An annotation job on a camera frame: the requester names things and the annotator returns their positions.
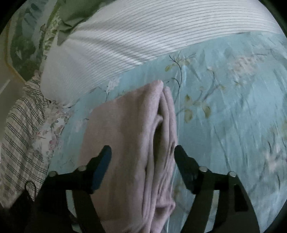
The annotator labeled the pink fleece garment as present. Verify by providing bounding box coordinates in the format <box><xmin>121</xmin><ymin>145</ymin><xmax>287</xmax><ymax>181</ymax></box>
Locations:
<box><xmin>78</xmin><ymin>80</ymin><xmax>178</xmax><ymax>232</ymax></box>

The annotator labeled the plaid checked blanket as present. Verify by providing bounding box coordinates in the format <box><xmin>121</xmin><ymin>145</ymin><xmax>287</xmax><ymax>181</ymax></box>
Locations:
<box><xmin>1</xmin><ymin>73</ymin><xmax>48</xmax><ymax>207</ymax></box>

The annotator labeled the white floral quilt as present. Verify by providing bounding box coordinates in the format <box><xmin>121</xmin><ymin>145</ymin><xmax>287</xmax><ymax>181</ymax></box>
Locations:
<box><xmin>32</xmin><ymin>101</ymin><xmax>70</xmax><ymax>164</ymax></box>

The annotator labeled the light blue floral bedsheet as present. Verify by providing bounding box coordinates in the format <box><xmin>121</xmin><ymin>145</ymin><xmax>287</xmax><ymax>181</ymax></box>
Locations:
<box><xmin>49</xmin><ymin>32</ymin><xmax>286</xmax><ymax>232</ymax></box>

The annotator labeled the green leaf framed picture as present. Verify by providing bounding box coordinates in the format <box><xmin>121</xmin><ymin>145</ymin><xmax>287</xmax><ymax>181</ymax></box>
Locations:
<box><xmin>7</xmin><ymin>1</ymin><xmax>57</xmax><ymax>81</ymax></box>

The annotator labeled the white striped pillow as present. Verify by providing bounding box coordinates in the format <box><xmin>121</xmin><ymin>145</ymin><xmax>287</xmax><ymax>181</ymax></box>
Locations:
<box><xmin>40</xmin><ymin>1</ymin><xmax>283</xmax><ymax>105</ymax></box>

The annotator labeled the green leaf pillow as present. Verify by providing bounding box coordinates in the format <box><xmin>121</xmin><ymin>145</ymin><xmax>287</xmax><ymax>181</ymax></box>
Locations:
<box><xmin>40</xmin><ymin>0</ymin><xmax>117</xmax><ymax>59</ymax></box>

